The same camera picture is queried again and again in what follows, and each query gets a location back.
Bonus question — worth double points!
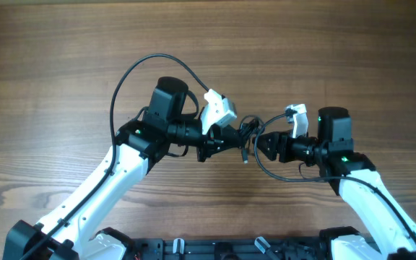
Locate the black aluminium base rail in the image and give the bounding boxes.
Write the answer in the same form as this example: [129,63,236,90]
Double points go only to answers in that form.
[124,237,330,260]

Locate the black right camera cable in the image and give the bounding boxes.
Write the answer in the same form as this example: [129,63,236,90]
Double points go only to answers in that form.
[253,112,416,260]

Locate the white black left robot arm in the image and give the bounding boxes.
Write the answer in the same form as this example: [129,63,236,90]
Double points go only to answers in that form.
[3,77,243,259]

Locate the black USB cable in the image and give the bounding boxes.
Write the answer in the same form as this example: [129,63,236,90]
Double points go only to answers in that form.
[238,114,266,165]

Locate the black camera cable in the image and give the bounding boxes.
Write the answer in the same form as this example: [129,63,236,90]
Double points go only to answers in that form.
[18,53,211,260]
[253,112,416,260]

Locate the black left camera cable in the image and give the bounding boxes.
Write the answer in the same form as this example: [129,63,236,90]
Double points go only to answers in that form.
[18,53,211,260]

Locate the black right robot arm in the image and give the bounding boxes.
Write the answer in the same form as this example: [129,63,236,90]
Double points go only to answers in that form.
[253,105,416,259]

